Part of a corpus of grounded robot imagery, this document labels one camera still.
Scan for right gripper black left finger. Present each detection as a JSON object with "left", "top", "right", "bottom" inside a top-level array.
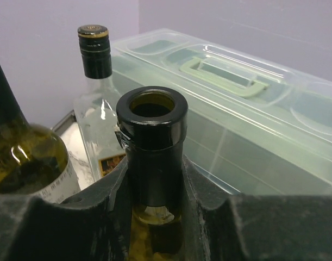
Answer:
[{"left": 0, "top": 160, "right": 131, "bottom": 260}]

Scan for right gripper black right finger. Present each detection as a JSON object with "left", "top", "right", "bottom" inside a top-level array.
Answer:
[{"left": 182, "top": 158, "right": 332, "bottom": 260}]

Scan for dark bottle beige label back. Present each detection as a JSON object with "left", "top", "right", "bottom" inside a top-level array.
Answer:
[{"left": 116, "top": 86, "right": 188, "bottom": 260}]

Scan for dark bottle back left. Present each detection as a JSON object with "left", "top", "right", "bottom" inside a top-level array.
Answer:
[{"left": 0, "top": 65, "right": 80, "bottom": 203}]

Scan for dark capped bottle rear left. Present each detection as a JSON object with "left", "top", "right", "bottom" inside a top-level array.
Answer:
[{"left": 74, "top": 24, "right": 124, "bottom": 181}]

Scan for translucent green plastic storage box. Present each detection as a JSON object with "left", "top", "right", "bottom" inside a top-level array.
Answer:
[{"left": 112, "top": 29, "right": 332, "bottom": 195}]

